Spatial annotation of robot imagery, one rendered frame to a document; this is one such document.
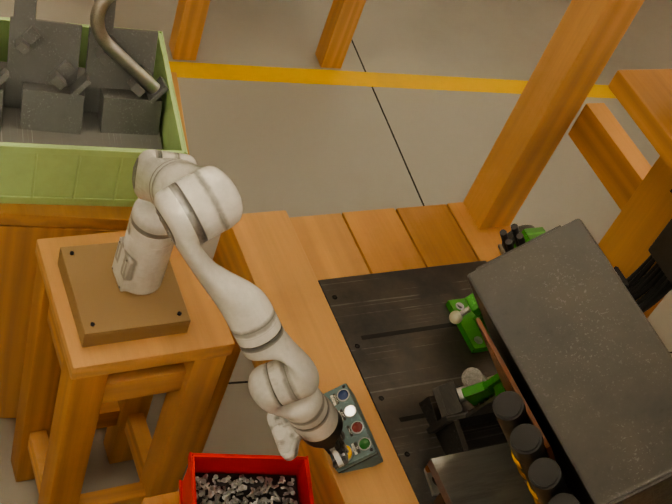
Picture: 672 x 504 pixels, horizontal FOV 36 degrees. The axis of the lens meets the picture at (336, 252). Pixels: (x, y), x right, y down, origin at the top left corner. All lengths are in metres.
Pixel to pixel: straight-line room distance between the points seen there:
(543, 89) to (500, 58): 2.49
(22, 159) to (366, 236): 0.75
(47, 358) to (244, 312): 0.96
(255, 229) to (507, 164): 0.58
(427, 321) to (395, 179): 1.73
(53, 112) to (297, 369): 1.05
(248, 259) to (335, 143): 1.80
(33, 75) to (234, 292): 1.07
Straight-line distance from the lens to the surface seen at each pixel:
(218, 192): 1.41
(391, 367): 2.09
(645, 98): 1.88
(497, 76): 4.62
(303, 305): 2.12
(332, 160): 3.84
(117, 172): 2.27
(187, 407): 2.24
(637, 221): 2.06
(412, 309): 2.20
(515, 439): 1.30
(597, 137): 2.27
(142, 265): 1.98
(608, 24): 2.16
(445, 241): 2.41
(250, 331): 1.51
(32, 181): 2.27
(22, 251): 2.39
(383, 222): 2.38
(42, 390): 2.49
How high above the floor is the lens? 2.47
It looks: 45 degrees down
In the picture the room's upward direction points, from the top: 24 degrees clockwise
